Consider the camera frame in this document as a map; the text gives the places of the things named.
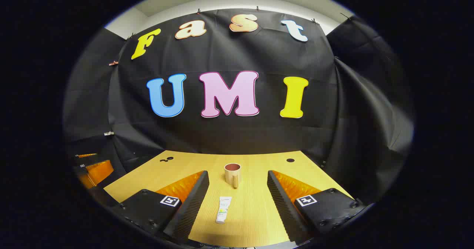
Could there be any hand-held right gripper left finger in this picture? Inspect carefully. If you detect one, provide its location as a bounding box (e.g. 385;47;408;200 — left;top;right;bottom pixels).
111;170;210;245

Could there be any wooden desktop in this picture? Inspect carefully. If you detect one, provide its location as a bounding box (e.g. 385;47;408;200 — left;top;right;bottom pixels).
104;150;354;248

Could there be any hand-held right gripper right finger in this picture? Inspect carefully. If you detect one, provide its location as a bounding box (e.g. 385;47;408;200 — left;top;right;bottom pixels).
267;170;367;242

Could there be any beige cup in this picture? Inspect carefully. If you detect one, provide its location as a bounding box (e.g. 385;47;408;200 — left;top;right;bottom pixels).
224;163;242;189

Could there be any white toothpaste tube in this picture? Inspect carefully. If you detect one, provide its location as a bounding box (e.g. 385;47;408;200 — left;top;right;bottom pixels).
216;196;232;224

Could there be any black backdrop cloth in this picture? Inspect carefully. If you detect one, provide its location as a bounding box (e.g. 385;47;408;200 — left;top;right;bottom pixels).
63;9;414;205

